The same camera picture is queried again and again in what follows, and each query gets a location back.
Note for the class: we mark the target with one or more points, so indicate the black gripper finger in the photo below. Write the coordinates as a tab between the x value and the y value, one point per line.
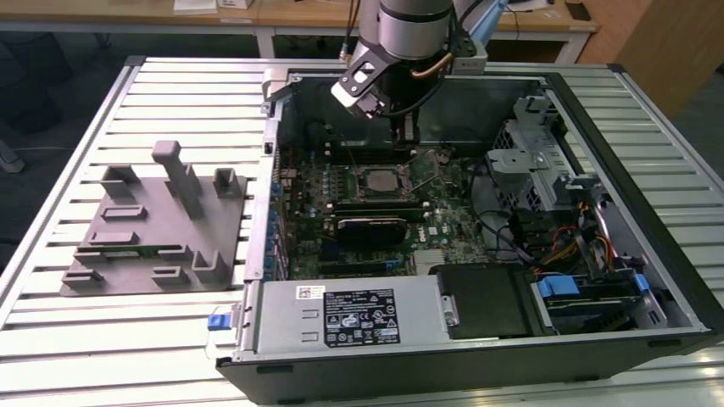
400	133
414	133

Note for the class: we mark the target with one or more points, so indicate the silver CPU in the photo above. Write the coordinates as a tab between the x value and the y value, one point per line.
380	180

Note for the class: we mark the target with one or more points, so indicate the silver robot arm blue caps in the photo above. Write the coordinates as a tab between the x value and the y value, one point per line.
412	29

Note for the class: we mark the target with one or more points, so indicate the CPU socket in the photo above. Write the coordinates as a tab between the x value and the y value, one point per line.
356	187

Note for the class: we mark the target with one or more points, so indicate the black RAM slot bank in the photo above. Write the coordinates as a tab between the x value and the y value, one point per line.
351	149
379	210

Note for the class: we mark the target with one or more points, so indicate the metal drive cage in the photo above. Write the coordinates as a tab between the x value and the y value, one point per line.
528	148

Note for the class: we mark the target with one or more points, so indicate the green motherboard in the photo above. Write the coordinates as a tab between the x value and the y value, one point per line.
452	220

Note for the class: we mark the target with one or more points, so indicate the silver chipset heatsink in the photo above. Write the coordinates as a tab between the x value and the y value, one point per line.
430	259

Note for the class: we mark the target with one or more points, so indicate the black phone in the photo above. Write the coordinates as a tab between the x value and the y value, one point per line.
579	10

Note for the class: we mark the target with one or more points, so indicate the white box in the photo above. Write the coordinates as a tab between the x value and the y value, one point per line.
235	3
195	5

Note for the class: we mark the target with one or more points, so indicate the blue disk carrier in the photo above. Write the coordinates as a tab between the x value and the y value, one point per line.
558	288

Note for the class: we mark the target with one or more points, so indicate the brown wooden cabinet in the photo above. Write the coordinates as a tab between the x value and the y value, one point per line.
667	51

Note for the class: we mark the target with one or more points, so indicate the grey power supply unit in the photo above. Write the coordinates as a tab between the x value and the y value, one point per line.
278	313

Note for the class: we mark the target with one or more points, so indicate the grey parts rack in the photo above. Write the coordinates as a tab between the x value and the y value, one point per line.
164	258

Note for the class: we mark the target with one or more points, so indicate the wooden desk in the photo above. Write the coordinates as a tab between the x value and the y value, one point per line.
142	17

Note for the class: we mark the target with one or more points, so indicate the green RAM stick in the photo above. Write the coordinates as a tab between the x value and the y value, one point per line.
150	250

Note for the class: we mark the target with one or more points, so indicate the small blue bay clip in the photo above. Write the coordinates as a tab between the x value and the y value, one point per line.
640	284

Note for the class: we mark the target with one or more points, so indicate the blue case latch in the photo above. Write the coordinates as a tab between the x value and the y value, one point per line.
220	321

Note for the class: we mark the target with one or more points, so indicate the black PC case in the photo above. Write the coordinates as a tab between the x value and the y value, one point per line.
396	373

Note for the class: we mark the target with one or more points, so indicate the black office chair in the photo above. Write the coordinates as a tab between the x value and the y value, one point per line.
34	85

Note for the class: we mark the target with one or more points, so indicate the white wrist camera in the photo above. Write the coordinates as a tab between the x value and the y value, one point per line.
356	85

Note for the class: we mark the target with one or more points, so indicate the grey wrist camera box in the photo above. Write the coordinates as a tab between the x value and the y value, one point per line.
471	57

